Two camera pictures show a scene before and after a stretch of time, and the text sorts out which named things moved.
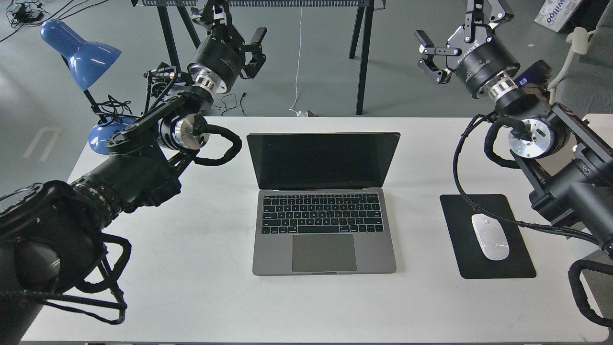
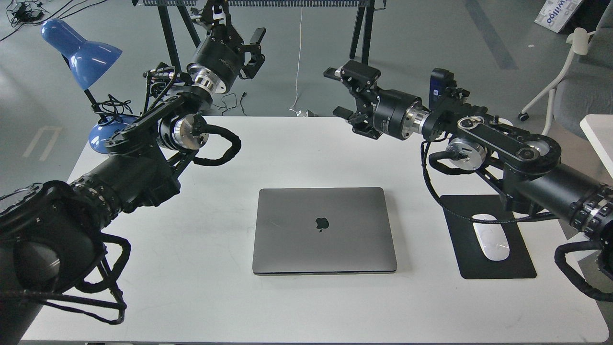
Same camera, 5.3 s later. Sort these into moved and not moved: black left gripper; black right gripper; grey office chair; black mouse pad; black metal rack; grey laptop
Moved: black right gripper; grey laptop
Not moved: grey office chair; black metal rack; black mouse pad; black left gripper
